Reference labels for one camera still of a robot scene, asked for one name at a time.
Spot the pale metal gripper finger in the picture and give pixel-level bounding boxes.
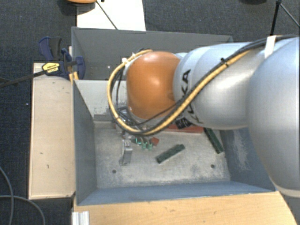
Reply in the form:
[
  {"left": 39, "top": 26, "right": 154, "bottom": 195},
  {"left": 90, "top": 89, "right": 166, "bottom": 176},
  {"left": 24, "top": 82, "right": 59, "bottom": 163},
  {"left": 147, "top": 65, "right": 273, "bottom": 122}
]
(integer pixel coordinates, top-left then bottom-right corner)
[
  {"left": 119, "top": 138, "right": 126, "bottom": 166},
  {"left": 124, "top": 140, "right": 134, "bottom": 165}
]

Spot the grey metal bin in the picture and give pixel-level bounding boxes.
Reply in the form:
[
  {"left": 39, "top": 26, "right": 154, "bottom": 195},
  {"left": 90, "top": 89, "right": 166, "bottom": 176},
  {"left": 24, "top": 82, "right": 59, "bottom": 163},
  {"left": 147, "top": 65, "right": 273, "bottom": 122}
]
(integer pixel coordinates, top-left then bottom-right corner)
[{"left": 71, "top": 26, "right": 278, "bottom": 206}]

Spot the dark green flat block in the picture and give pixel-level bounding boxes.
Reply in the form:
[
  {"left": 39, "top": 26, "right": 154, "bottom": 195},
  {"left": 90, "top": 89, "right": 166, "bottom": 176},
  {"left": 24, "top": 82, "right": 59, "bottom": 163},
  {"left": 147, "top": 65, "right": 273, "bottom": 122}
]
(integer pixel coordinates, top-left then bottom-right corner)
[
  {"left": 203, "top": 127, "right": 225, "bottom": 155},
  {"left": 155, "top": 143, "right": 186, "bottom": 165}
]

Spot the red-brown flat block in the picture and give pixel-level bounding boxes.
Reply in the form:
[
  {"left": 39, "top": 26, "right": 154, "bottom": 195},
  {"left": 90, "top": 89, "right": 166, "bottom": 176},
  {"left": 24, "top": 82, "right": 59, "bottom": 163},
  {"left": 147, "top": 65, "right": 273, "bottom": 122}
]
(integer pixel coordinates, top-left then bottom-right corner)
[{"left": 163, "top": 122, "right": 204, "bottom": 135}]

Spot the pale wood flat board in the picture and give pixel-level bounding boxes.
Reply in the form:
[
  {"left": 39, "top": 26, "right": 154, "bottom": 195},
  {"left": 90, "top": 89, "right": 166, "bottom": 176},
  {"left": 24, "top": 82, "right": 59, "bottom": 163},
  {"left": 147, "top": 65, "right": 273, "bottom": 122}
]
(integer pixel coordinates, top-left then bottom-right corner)
[{"left": 28, "top": 62, "right": 77, "bottom": 200}]

